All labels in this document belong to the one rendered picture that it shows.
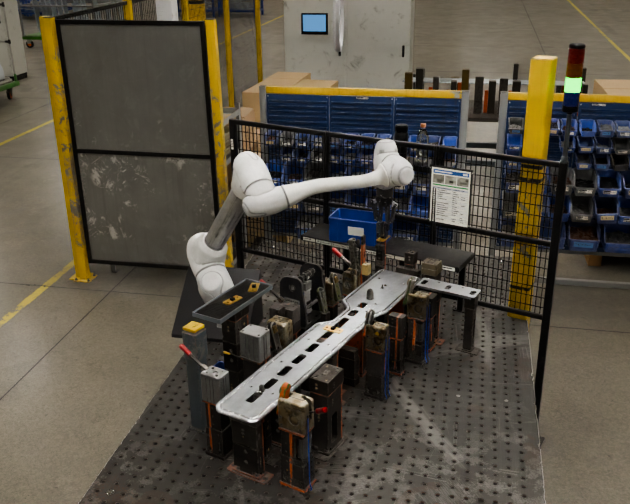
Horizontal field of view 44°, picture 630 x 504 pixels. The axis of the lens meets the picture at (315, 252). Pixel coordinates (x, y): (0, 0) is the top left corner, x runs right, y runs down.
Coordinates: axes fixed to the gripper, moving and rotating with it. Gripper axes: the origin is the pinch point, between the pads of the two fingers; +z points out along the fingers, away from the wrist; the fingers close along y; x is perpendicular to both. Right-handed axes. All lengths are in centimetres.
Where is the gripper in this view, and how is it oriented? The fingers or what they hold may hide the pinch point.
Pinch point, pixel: (383, 229)
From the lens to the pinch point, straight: 354.8
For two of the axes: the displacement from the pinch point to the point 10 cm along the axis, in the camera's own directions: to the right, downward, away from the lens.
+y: 8.6, 1.9, -4.7
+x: 5.1, -3.3, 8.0
